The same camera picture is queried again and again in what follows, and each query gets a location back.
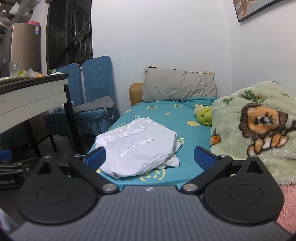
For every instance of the green lion fleece blanket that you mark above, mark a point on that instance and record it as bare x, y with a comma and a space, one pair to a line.
258, 120

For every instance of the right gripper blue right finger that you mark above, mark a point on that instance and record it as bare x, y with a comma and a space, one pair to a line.
204, 158

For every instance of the framed wall painting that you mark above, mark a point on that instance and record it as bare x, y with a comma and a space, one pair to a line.
246, 8

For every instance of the mustard yellow headboard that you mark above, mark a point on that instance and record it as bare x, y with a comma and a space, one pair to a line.
135, 92

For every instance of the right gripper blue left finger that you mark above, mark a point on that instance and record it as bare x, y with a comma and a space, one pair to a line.
95, 159

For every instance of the brown refrigerator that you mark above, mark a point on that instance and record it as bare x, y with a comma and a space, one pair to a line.
25, 46

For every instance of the green plush toy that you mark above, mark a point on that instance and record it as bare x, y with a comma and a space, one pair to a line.
203, 114

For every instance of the grey folded cloth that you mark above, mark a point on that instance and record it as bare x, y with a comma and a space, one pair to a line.
101, 103

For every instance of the teal patterned bed sheet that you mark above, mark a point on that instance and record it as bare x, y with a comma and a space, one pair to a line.
179, 117

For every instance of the small blue plush toy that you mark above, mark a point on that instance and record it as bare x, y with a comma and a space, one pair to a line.
62, 107

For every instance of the grey pillow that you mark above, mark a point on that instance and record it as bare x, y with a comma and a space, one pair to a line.
172, 84

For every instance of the white dining table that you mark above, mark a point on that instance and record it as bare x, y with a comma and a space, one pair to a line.
24, 98

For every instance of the near blue covered chair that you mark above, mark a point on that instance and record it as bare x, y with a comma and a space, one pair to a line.
98, 83

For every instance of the clear glass cup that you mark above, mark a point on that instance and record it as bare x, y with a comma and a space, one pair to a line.
14, 69

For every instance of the white t-shirt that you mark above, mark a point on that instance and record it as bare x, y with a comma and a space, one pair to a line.
137, 148

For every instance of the pink fluffy blanket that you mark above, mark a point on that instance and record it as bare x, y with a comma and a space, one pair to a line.
287, 218

